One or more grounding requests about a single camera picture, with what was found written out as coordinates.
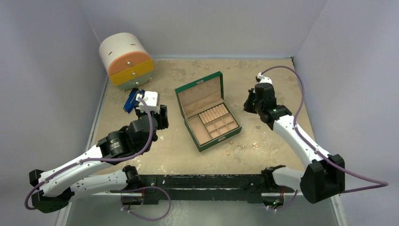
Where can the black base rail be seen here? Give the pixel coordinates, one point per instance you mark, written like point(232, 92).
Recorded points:
point(251, 188)

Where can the beige removable jewelry tray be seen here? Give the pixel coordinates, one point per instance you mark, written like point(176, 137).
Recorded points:
point(218, 121)

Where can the white round drawer cabinet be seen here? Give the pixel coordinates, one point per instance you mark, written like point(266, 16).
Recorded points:
point(127, 63)

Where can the blue hand tool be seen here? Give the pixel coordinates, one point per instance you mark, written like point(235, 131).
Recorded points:
point(132, 101)

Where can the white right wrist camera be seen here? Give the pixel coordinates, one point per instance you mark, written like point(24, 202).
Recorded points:
point(263, 79)

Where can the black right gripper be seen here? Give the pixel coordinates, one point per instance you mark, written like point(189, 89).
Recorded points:
point(251, 101)

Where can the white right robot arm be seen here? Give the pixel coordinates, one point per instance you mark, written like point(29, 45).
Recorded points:
point(320, 179)

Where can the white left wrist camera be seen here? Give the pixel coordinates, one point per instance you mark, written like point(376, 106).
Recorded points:
point(148, 100)

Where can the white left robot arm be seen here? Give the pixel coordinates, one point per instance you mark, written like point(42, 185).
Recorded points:
point(55, 189)

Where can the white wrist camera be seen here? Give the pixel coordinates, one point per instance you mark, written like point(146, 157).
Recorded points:
point(263, 79)
point(148, 100)

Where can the green jewelry box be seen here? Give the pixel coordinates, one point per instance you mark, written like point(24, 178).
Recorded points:
point(196, 97)

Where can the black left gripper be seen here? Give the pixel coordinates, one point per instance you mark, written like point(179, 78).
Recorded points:
point(161, 117)

